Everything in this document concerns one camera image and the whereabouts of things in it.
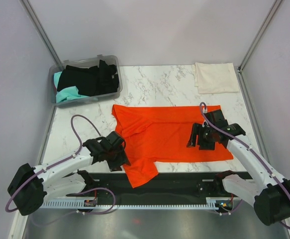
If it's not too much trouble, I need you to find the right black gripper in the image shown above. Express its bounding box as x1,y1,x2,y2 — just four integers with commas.
186,122,215,151

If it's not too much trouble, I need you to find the orange t-shirt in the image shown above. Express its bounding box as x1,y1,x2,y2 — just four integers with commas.
112,105,233,188

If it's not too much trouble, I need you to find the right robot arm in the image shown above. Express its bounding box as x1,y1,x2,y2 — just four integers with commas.
187,106,290,230

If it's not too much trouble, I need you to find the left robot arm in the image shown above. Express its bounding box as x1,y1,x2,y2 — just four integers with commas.
7,131,130,216

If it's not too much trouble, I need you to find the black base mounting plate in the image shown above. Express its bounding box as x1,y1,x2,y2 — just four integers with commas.
46,170,257,206

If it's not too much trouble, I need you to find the cream folded cloth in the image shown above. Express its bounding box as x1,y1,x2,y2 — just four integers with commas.
192,62,240,94

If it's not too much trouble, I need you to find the black garment in bin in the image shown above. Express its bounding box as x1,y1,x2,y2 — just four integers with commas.
57,60,120,97

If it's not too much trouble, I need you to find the teal garment in bin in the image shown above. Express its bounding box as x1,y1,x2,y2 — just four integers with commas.
53,72,87,103

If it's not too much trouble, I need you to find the clear plastic storage bin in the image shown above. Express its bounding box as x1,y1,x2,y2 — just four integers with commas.
48,55,123,108

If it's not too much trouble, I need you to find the right aluminium frame post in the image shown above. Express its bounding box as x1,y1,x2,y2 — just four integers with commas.
237,0,285,73

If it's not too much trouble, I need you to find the aluminium frame post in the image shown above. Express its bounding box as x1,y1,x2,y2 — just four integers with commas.
20,0,64,69
237,0,285,73

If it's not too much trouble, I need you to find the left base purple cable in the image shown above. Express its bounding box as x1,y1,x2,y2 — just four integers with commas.
76,188,117,216

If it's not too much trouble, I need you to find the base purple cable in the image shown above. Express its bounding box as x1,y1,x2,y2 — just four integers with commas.
214,195,244,217
76,188,117,216

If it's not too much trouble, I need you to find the white slotted cable duct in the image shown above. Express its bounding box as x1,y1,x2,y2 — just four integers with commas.
40,197,239,210

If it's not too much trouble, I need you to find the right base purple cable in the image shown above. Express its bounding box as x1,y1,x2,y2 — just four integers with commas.
214,195,244,217

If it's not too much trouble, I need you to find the left aluminium frame post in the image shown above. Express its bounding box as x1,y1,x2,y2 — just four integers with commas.
20,0,64,69

